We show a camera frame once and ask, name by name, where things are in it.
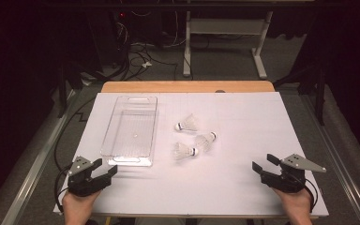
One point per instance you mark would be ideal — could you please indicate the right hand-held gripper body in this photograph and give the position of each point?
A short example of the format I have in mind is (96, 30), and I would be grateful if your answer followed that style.
(290, 179)

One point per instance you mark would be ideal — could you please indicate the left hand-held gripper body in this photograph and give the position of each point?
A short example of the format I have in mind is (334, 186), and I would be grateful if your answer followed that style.
(81, 184)

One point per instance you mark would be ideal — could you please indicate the clear plastic tray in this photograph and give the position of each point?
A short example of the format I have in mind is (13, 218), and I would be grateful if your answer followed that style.
(131, 131)

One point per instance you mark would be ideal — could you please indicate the white feather shuttlecock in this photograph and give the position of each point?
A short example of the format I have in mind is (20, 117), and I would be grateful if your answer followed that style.
(204, 140)
(187, 124)
(182, 150)

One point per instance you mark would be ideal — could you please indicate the person's left hand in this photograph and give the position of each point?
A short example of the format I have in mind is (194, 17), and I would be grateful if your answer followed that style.
(78, 209)

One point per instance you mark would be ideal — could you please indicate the person's right hand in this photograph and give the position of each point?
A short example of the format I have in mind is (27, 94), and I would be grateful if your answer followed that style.
(296, 206)

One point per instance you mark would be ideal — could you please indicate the white table cover board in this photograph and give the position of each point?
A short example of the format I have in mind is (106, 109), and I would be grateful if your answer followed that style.
(247, 125)

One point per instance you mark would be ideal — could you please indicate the black metal stand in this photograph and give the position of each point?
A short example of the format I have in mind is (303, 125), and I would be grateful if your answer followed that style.
(63, 90)
(320, 93)

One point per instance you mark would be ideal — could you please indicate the white plug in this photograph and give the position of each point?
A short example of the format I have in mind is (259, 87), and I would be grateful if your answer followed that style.
(147, 64)

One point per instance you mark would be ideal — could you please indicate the dark curtain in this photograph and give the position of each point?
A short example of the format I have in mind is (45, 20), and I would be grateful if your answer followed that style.
(12, 78)
(353, 62)

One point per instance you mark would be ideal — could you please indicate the dark computer tower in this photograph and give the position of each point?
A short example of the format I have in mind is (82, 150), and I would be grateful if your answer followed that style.
(118, 28)

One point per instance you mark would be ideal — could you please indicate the aluminium floor rail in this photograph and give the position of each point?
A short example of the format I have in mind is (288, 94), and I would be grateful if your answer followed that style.
(34, 168)
(340, 168)

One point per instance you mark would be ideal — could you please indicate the white metal desk frame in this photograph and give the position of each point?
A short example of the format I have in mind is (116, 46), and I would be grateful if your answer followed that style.
(228, 26)

